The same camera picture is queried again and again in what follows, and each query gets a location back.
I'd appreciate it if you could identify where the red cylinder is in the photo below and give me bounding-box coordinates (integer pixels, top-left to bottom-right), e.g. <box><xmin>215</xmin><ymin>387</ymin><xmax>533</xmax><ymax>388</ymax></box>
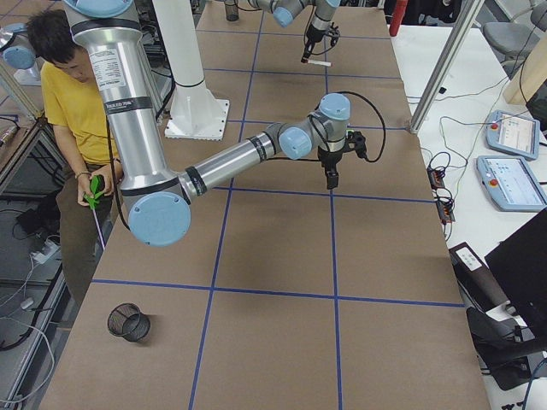
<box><xmin>389</xmin><ymin>0</ymin><xmax>408</xmax><ymax>37</ymax></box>

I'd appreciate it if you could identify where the person in yellow shirt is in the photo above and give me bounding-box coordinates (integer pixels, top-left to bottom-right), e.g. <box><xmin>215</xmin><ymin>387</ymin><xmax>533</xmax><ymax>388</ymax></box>
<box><xmin>27</xmin><ymin>9</ymin><xmax>123</xmax><ymax>304</ymax></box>

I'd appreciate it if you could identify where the grey office chair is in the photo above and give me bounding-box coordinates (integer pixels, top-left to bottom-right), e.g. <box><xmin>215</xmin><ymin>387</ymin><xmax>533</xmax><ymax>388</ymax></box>
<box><xmin>482</xmin><ymin>1</ymin><xmax>546</xmax><ymax>66</ymax></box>

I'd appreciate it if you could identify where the black mesh pen cup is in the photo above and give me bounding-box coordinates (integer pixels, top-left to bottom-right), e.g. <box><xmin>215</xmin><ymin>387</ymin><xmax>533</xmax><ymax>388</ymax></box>
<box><xmin>107</xmin><ymin>302</ymin><xmax>151</xmax><ymax>342</ymax></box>

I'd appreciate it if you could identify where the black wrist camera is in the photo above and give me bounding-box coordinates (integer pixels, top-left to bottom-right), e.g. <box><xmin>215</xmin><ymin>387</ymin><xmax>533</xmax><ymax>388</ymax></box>
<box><xmin>325</xmin><ymin>23</ymin><xmax>340</xmax><ymax>48</ymax></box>
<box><xmin>344</xmin><ymin>130</ymin><xmax>368</xmax><ymax>161</ymax></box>

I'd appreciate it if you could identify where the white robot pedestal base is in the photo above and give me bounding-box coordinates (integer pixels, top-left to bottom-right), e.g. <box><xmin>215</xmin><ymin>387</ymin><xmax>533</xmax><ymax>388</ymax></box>
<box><xmin>153</xmin><ymin>0</ymin><xmax>230</xmax><ymax>141</ymax></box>

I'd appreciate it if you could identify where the black monitor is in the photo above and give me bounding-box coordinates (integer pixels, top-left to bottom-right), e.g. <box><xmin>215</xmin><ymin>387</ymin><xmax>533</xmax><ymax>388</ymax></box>
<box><xmin>485</xmin><ymin>210</ymin><xmax>546</xmax><ymax>336</ymax></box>

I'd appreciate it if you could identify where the black box with white label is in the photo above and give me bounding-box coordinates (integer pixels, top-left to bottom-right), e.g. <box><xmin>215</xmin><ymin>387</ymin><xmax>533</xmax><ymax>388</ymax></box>
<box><xmin>449</xmin><ymin>242</ymin><xmax>516</xmax><ymax>316</ymax></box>

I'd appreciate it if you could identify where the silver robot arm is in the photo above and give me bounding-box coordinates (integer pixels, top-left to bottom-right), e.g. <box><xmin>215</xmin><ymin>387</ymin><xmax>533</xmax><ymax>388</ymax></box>
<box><xmin>64</xmin><ymin>1</ymin><xmax>350</xmax><ymax>247</ymax></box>
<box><xmin>244</xmin><ymin>0</ymin><xmax>340</xmax><ymax>67</ymax></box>

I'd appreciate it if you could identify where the red and white marker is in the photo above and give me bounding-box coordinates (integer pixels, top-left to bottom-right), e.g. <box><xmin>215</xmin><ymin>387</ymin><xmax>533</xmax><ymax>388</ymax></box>
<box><xmin>307</xmin><ymin>60</ymin><xmax>332</xmax><ymax>67</ymax></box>

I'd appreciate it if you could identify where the far blue teach pendant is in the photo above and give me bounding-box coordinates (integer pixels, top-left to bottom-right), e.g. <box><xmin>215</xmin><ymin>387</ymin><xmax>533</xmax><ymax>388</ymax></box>
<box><xmin>485</xmin><ymin>110</ymin><xmax>541</xmax><ymax>161</ymax></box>

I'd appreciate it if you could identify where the aluminium frame post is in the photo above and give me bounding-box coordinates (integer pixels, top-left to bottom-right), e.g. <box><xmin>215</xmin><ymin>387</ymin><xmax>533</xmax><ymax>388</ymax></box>
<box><xmin>409</xmin><ymin>0</ymin><xmax>485</xmax><ymax>134</ymax></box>

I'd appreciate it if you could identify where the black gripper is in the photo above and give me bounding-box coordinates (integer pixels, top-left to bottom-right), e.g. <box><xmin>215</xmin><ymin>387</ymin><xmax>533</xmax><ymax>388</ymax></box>
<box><xmin>318</xmin><ymin>148</ymin><xmax>342</xmax><ymax>174</ymax></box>
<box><xmin>301</xmin><ymin>26</ymin><xmax>321</xmax><ymax>63</ymax></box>

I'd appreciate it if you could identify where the blue teach pendant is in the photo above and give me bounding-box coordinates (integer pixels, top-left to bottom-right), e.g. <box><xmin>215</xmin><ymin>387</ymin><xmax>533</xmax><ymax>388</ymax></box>
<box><xmin>485</xmin><ymin>110</ymin><xmax>541</xmax><ymax>161</ymax></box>
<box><xmin>476</xmin><ymin>155</ymin><xmax>546</xmax><ymax>212</ymax></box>

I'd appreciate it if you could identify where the near blue teach pendant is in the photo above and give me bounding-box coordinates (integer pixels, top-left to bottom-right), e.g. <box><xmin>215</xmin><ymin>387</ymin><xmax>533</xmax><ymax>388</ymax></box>
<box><xmin>476</xmin><ymin>155</ymin><xmax>546</xmax><ymax>212</ymax></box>

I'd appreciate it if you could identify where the green hand controller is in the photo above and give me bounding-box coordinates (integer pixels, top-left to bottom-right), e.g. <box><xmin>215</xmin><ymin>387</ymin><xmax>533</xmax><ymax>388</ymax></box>
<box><xmin>84</xmin><ymin>175</ymin><xmax>104</xmax><ymax>211</ymax></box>

